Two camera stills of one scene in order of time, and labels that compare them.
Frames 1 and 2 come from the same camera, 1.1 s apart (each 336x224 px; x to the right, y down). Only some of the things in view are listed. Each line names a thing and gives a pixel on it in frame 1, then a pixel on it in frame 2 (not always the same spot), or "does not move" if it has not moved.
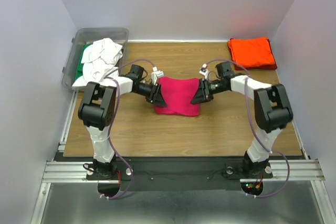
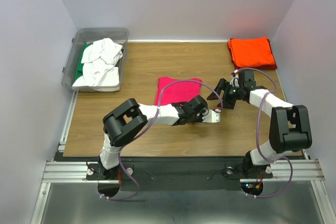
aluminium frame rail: [307, 171] does not move
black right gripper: [202, 94] to [224, 85]
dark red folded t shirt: [239, 67] does not move
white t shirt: [100, 62] does not move
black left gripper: [156, 97] to [199, 120]
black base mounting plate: [178, 174] does not move
